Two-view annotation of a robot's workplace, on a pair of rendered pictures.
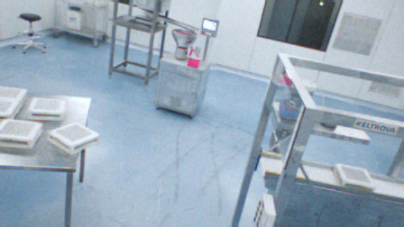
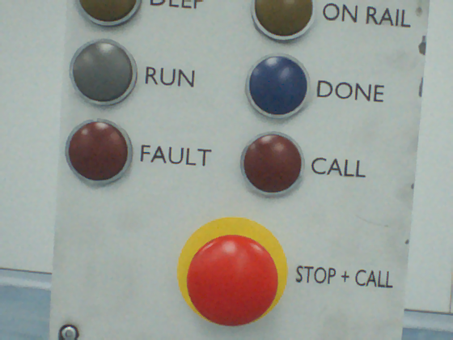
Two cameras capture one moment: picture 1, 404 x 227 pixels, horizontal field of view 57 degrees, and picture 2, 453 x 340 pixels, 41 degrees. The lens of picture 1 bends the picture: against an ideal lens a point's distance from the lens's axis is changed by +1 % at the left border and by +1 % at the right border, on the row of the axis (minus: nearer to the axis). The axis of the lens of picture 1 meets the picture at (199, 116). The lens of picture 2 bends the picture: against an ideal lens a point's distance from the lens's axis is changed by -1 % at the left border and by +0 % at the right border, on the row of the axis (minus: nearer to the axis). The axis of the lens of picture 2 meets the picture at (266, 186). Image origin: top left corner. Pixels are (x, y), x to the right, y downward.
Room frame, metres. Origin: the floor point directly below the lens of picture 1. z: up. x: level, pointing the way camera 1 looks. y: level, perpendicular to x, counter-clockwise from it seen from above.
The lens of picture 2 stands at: (1.56, -0.13, 0.96)
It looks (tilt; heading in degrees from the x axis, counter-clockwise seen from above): 3 degrees down; 267
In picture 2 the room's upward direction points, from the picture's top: 4 degrees clockwise
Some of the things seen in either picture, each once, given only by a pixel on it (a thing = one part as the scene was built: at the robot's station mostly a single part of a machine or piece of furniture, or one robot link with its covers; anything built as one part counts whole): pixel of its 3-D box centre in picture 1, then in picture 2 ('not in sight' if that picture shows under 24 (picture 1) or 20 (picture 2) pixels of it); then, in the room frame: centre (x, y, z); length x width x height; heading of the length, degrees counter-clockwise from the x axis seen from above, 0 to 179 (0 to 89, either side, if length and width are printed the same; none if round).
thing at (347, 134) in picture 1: (317, 122); not in sight; (2.43, -0.83, 1.27); 0.62 x 0.38 x 0.04; 91
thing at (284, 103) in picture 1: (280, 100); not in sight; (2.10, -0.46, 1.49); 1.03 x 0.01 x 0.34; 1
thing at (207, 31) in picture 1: (206, 40); not in sight; (5.21, 0.11, 1.07); 0.23 x 0.10 x 0.62; 80
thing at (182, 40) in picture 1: (187, 46); not in sight; (5.16, 0.37, 0.95); 0.49 x 0.36 x 0.37; 80
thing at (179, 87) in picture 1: (182, 85); not in sight; (5.10, 0.34, 0.38); 0.63 x 0.57 x 0.76; 80
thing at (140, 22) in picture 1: (151, 41); not in sight; (5.76, 1.00, 0.75); 1.43 x 1.06 x 1.50; 80
